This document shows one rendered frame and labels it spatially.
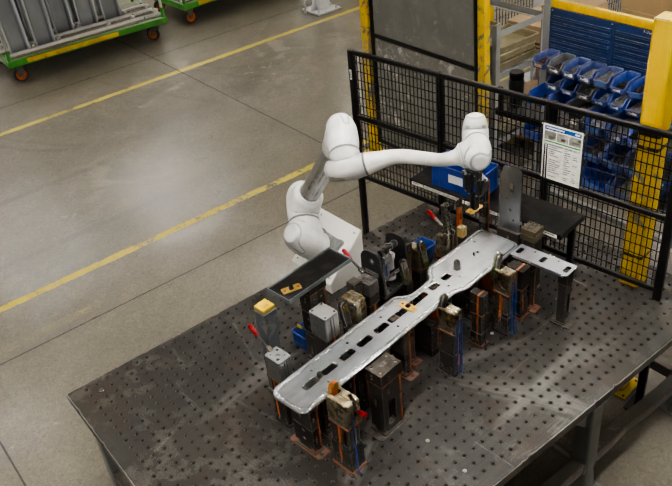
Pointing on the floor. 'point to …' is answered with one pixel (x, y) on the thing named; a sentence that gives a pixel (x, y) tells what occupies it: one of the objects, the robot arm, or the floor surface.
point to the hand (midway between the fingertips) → (474, 201)
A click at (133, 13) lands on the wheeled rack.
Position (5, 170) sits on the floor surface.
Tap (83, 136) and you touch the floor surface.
